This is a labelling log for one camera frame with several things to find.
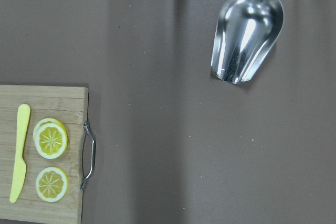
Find bamboo cutting board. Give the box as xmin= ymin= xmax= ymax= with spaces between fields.
xmin=1 ymin=85 xmax=91 ymax=223

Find silver metal scoop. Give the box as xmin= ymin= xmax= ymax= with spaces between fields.
xmin=211 ymin=0 xmax=284 ymax=84

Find stacked lemon slices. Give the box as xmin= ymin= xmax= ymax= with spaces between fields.
xmin=33 ymin=118 xmax=68 ymax=159

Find single lemon slice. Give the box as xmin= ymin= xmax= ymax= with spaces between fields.
xmin=35 ymin=166 xmax=68 ymax=202

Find yellow plastic knife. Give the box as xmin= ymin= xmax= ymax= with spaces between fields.
xmin=9 ymin=104 xmax=31 ymax=204

